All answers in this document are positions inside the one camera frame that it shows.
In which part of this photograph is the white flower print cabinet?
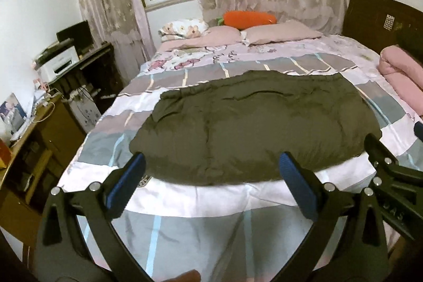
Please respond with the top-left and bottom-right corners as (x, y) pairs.
(64, 89), (101, 134)

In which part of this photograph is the black monitor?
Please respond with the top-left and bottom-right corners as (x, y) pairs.
(56, 21), (93, 51)

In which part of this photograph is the photo frame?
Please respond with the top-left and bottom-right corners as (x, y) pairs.
(0, 93), (27, 134)

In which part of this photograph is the pink pillow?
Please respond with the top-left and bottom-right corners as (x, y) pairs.
(245, 20), (324, 45)
(162, 26), (242, 49)

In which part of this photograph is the orange box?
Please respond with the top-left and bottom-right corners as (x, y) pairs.
(0, 139), (13, 170)

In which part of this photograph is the white floral pillow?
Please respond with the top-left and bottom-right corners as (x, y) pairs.
(158, 18), (209, 40)

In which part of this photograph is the person's left hand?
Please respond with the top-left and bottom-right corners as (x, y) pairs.
(167, 270), (202, 282)

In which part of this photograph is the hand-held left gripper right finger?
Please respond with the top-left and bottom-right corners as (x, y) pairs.
(266, 151), (390, 282)

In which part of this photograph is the folded pink quilt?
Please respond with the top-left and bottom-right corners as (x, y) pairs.
(378, 45), (423, 111)

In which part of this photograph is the dark computer desk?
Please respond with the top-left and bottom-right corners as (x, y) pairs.
(49, 42), (124, 101)

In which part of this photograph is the white printer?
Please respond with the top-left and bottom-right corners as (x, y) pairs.
(35, 45), (80, 82)

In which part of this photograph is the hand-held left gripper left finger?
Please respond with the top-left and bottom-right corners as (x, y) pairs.
(33, 152), (158, 282)

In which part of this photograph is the patchwork cartoon print bed sheet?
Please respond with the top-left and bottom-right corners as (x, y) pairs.
(58, 34), (423, 282)

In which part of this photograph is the dark wooden headboard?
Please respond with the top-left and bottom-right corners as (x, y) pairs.
(342, 0), (423, 58)

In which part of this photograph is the orange carrot plush pillow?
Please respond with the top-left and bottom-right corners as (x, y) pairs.
(215, 11), (278, 31)

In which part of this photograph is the olive green hooded down jacket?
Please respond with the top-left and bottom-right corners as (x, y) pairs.
(129, 70), (383, 186)

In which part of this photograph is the brown wooden cabinet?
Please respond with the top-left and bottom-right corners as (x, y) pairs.
(0, 92), (86, 249)

